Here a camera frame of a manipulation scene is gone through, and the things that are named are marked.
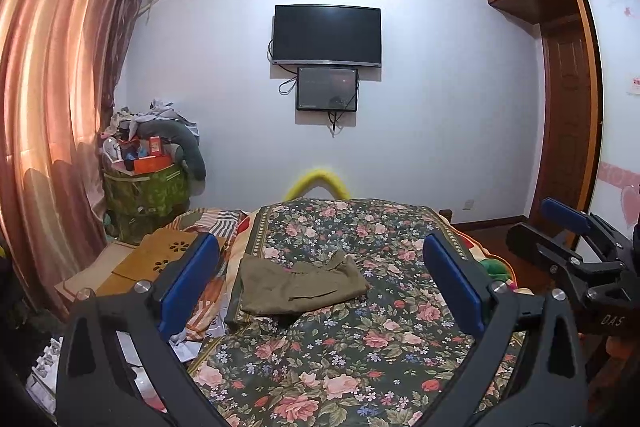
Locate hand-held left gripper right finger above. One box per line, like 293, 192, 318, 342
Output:
422, 233, 587, 427

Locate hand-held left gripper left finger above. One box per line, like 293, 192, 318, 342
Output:
55, 233, 231, 427

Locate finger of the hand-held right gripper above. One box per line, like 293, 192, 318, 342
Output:
540, 197, 626, 258
505, 223, 588, 279

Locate olive green pants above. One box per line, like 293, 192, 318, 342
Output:
239, 249, 372, 315

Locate wooden lap desk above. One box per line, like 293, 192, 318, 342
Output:
112, 227, 227, 297

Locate striped cloth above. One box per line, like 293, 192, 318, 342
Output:
172, 208, 252, 253

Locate green cloth covered box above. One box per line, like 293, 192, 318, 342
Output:
102, 162, 192, 244

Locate white wardrobe sliding door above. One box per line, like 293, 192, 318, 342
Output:
572, 0, 640, 254

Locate orange box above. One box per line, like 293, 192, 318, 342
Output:
131, 154, 174, 174

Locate floral printed blanket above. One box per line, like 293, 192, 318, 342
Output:
187, 198, 532, 427

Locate grey plush pillow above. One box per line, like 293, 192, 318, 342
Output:
135, 117, 207, 182

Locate pile of clothes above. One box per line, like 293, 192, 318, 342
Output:
109, 98, 199, 144

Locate pink striped curtain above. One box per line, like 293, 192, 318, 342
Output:
0, 0, 154, 319

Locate yellow curved bed rail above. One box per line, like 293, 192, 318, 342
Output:
282, 166, 354, 202

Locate black hanging cable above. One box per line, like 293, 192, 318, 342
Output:
326, 109, 347, 138

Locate black looped cable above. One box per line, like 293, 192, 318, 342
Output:
278, 63, 300, 96

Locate small black wall monitor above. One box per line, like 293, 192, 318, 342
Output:
296, 66, 359, 112

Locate large black wall television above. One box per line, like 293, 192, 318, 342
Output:
271, 4, 383, 68

